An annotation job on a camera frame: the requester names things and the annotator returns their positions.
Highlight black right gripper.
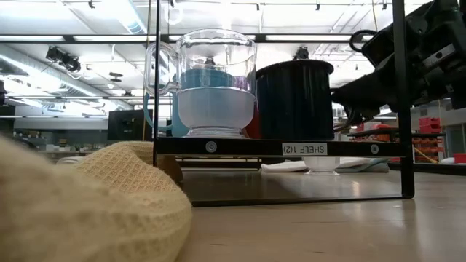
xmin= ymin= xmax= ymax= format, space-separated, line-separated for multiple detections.
xmin=331 ymin=0 xmax=466 ymax=127

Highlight dark blue enamel mug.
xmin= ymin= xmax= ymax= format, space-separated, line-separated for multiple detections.
xmin=256 ymin=59 xmax=335 ymax=141

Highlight small clear glass cup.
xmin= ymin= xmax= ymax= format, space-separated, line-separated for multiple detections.
xmin=304 ymin=156 xmax=341 ymax=176

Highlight large clear glass mug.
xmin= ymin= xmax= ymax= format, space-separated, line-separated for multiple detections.
xmin=144 ymin=28 xmax=258 ymax=139

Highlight light blue plastic mug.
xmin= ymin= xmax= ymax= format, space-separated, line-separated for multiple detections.
xmin=142 ymin=67 xmax=237 ymax=138

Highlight light blue cloth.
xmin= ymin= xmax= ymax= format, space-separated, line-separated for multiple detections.
xmin=341 ymin=158 xmax=391 ymax=174

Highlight red storage bins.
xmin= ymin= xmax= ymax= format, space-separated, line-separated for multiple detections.
xmin=418 ymin=116 xmax=442 ymax=135

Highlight orange storage bins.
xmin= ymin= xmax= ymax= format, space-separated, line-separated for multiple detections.
xmin=413 ymin=136 xmax=444 ymax=164

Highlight white cloth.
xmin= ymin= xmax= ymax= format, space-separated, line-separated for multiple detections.
xmin=260 ymin=156 xmax=372 ymax=173

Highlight black computer tower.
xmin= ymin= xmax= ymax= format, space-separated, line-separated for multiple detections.
xmin=108 ymin=108 xmax=154 ymax=142

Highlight yellow waffle cloth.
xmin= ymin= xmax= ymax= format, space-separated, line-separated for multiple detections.
xmin=0 ymin=136 xmax=193 ymax=262

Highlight wooden shelf with black frame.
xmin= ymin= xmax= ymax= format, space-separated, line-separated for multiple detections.
xmin=152 ymin=0 xmax=416 ymax=207

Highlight white cable loop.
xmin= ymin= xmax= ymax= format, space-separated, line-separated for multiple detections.
xmin=163 ymin=2 xmax=185 ymax=25

